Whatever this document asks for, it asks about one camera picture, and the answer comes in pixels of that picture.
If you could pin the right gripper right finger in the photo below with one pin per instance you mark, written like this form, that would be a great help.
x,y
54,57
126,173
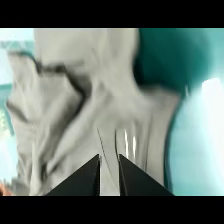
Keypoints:
x,y
136,181

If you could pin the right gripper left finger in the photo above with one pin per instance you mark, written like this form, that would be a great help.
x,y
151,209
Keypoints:
x,y
85,181

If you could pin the beige shirt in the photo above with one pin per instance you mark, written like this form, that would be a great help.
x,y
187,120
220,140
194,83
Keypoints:
x,y
100,110

